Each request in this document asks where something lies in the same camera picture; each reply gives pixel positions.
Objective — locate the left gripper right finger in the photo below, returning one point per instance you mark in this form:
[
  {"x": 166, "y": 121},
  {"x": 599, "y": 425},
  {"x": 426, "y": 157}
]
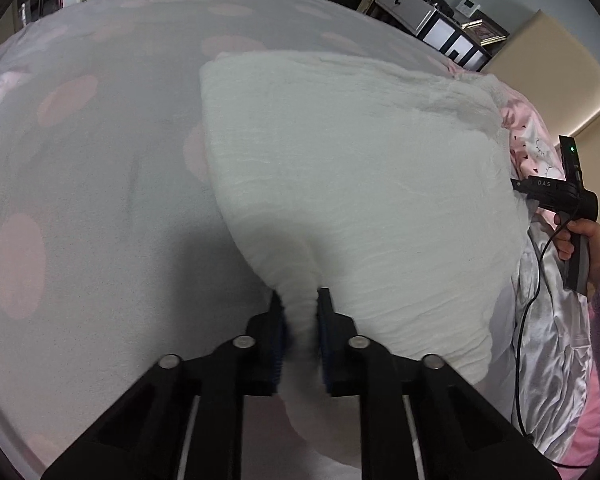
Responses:
[{"x": 334, "y": 330}]

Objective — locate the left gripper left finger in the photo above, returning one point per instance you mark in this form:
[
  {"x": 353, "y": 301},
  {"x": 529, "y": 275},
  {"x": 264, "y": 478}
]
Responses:
[{"x": 266, "y": 355}]

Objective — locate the white muslin garment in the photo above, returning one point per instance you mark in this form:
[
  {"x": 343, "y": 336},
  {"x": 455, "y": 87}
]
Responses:
[{"x": 389, "y": 187}]

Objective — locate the right hand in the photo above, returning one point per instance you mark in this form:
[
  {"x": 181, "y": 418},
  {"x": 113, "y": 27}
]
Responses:
[{"x": 565, "y": 247}]

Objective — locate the pink cloud print pillow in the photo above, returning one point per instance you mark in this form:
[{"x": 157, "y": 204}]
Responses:
[{"x": 531, "y": 149}]

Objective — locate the beige padded headboard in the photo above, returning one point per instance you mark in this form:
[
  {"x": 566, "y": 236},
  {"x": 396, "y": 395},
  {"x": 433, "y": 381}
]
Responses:
[{"x": 550, "y": 67}]

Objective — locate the silver satin garment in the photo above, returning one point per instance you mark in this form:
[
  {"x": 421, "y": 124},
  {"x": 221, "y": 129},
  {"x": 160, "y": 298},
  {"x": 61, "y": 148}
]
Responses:
[{"x": 541, "y": 352}]

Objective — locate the white black nightstand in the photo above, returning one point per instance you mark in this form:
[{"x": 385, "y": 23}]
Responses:
[{"x": 468, "y": 42}]

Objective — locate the grey dotted bed sheet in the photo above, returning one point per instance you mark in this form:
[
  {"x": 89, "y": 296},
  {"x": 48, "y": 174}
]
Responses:
[{"x": 112, "y": 250}]

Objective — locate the pink duvet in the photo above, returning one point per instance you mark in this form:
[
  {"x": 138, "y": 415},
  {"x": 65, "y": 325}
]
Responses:
[{"x": 585, "y": 442}]

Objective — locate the wall thermostat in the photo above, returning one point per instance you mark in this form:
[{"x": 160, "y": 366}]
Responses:
[{"x": 467, "y": 7}]

